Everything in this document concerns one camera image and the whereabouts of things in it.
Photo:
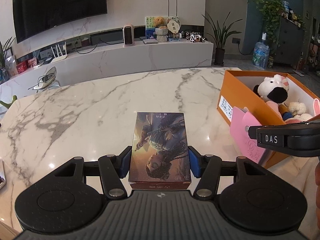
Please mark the orange cardboard box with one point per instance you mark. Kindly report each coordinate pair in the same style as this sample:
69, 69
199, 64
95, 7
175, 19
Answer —
237, 91

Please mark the white marble tv cabinet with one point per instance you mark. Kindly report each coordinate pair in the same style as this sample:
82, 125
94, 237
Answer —
113, 60

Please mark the teddy bear in basket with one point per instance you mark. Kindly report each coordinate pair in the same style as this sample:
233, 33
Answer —
161, 29

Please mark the white rolling stool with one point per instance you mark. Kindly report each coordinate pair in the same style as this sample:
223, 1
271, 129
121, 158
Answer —
47, 81

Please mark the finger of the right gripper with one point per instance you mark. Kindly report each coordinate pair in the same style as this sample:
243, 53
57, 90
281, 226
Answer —
251, 131

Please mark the white black plush dog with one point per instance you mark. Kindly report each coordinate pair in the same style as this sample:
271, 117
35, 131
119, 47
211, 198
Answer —
275, 89

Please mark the left potted plant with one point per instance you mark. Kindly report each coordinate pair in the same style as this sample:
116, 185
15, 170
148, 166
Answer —
3, 55

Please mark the person right hand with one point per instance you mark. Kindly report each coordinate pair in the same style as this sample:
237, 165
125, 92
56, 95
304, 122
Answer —
317, 181

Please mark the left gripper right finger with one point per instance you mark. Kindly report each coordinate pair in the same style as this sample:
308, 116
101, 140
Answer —
208, 169

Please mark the black wall television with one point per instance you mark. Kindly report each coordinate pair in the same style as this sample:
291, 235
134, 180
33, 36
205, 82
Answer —
32, 17

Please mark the white pink crochet bunny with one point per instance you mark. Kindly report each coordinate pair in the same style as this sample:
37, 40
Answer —
299, 110

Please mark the brown bear plush blue outfit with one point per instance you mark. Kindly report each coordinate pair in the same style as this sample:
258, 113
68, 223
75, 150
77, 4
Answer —
285, 113

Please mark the white wifi router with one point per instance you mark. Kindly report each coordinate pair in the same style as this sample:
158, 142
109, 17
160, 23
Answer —
59, 52

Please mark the black white toy cows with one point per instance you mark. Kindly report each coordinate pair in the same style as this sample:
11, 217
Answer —
195, 37

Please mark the illustrated card box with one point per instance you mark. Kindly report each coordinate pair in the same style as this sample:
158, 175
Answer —
160, 158

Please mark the pink fabric pouch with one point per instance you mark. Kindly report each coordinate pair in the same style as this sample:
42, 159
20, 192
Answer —
274, 106

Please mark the round paper fan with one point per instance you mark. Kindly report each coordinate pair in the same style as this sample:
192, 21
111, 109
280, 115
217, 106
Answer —
173, 26

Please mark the blue water bottle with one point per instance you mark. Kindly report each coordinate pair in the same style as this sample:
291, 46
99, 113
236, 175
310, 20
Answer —
261, 53

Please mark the climbing green vine plant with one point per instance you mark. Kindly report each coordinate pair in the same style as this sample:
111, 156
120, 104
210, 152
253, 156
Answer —
271, 11

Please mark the dark drawer cabinet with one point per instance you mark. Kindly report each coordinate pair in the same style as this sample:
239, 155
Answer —
290, 44

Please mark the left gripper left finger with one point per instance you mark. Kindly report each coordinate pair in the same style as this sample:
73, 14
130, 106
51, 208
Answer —
113, 168

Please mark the green blue picture card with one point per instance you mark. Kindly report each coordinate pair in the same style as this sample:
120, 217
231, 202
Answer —
150, 27

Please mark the pink card holder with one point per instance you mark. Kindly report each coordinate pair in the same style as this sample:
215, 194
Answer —
240, 122

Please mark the grey laptop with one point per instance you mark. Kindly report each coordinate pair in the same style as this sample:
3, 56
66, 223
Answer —
150, 41

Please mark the potted long leaf plant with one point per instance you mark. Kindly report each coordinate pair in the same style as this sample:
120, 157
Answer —
220, 34

